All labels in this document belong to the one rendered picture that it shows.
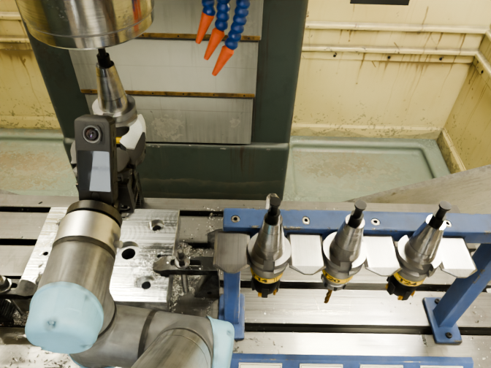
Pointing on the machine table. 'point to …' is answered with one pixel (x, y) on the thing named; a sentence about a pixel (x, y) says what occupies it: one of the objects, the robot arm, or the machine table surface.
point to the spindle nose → (86, 21)
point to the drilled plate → (168, 236)
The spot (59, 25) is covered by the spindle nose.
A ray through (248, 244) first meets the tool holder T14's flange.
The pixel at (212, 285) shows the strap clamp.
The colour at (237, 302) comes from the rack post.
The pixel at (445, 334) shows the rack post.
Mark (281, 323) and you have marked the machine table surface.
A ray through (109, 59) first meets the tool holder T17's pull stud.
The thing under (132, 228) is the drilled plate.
